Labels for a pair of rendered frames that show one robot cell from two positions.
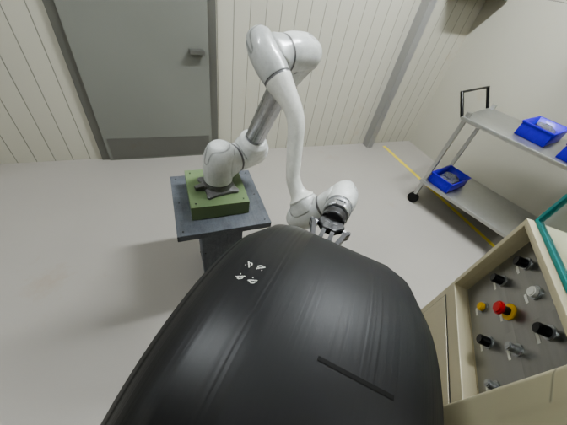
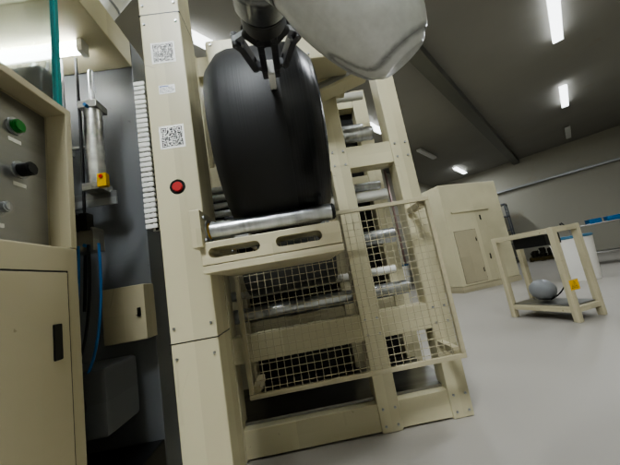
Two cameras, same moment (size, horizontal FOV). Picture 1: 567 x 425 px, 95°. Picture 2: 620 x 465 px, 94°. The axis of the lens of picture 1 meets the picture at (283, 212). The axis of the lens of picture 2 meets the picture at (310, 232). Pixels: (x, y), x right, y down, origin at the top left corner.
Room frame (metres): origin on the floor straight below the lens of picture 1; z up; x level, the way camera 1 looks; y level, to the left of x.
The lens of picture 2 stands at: (0.99, -0.27, 0.73)
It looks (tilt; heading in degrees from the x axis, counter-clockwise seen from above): 9 degrees up; 162
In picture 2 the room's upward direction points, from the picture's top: 10 degrees counter-clockwise
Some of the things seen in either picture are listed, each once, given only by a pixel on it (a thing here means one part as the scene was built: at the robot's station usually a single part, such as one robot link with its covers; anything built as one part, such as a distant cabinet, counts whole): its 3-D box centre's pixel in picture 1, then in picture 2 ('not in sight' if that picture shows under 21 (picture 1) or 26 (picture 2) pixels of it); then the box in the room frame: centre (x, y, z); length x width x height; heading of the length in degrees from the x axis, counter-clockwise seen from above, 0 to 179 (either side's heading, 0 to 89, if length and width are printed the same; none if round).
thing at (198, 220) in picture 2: not in sight; (219, 239); (0.05, -0.26, 0.90); 0.40 x 0.03 x 0.10; 165
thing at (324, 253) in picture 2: not in sight; (279, 261); (0.09, -0.09, 0.80); 0.37 x 0.36 x 0.02; 165
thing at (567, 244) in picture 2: not in sight; (575, 256); (-2.08, 4.93, 0.34); 0.56 x 0.55 x 0.67; 119
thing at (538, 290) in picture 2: not in sight; (542, 272); (-1.01, 2.61, 0.40); 0.60 x 0.35 x 0.80; 179
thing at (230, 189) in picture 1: (214, 182); not in sight; (1.10, 0.41, 0.77); 0.22 x 0.18 x 0.06; 130
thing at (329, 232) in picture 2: not in sight; (273, 244); (0.23, -0.13, 0.83); 0.36 x 0.09 x 0.06; 75
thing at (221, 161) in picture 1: (219, 161); not in sight; (1.12, 0.38, 0.91); 0.18 x 0.16 x 0.22; 144
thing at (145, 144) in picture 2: not in sight; (150, 155); (0.05, -0.43, 1.19); 0.05 x 0.04 x 0.48; 165
